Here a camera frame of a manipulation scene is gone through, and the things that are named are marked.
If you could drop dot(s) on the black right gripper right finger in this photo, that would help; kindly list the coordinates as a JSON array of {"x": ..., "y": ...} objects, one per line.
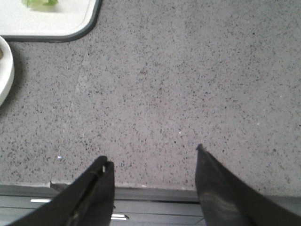
[{"x": 227, "y": 201}]

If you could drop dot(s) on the green lettuce leaf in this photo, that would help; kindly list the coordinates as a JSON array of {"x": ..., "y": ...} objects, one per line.
[{"x": 39, "y": 3}]

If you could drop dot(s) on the white cutting board grey rim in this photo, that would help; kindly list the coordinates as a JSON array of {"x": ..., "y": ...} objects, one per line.
[{"x": 66, "y": 21}]

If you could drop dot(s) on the white round plate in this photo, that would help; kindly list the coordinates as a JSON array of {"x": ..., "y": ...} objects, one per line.
[{"x": 7, "y": 69}]

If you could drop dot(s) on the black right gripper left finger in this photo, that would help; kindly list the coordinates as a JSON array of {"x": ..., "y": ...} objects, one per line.
[{"x": 88, "y": 201}]

